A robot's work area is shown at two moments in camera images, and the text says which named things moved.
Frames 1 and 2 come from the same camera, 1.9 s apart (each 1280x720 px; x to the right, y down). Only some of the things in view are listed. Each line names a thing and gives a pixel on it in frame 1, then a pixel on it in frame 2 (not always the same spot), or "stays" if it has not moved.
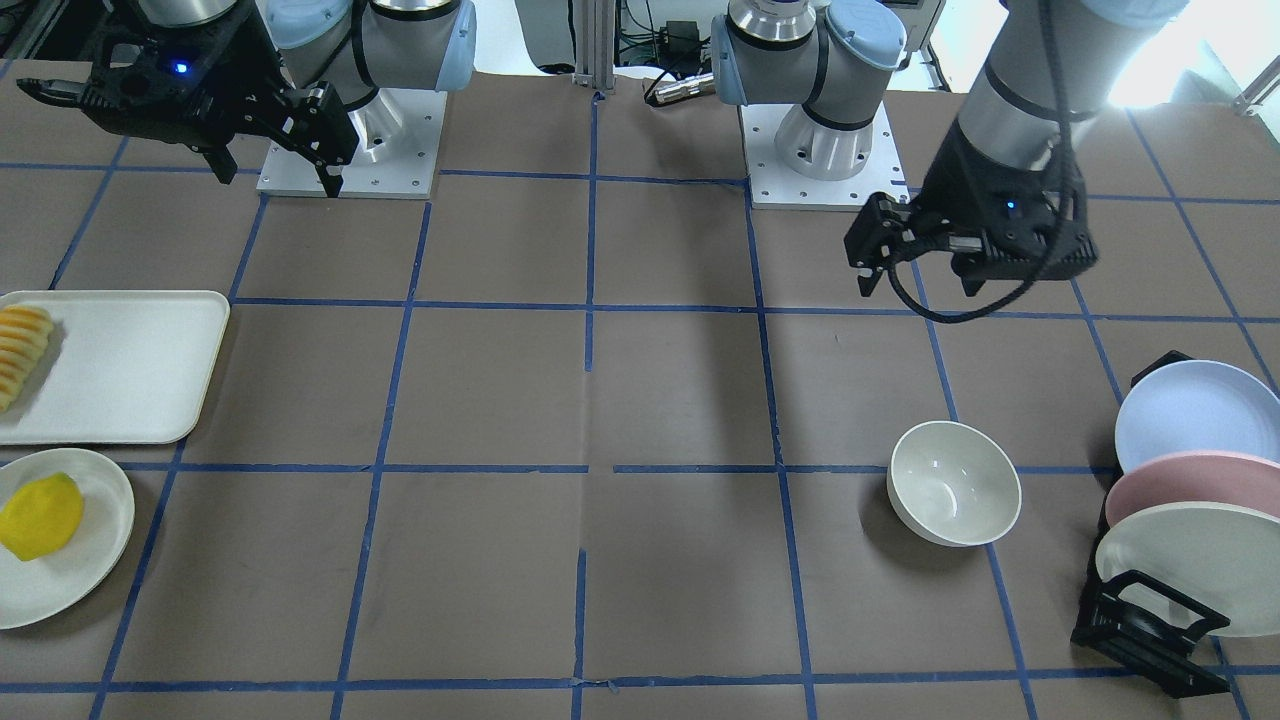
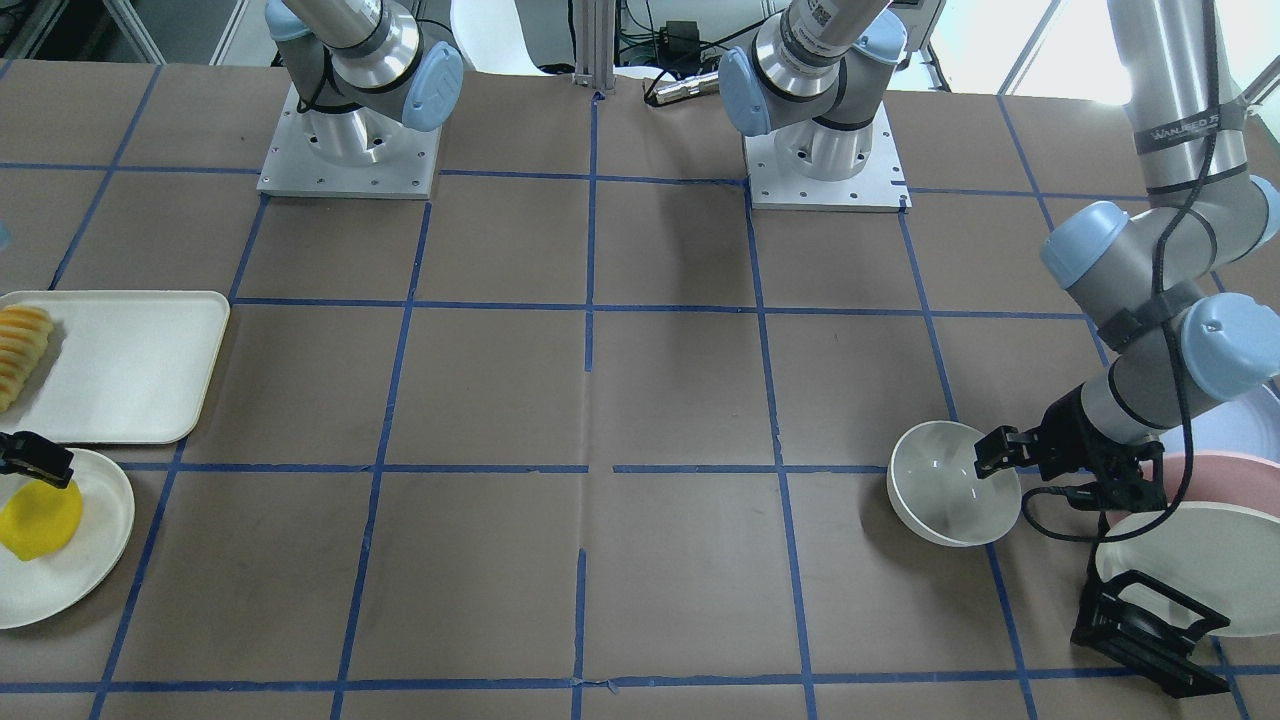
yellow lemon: (41, 515) stays
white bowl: (953, 484) stays
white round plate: (31, 590) stays
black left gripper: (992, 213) to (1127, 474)
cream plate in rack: (1224, 556) stays
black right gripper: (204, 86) to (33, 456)
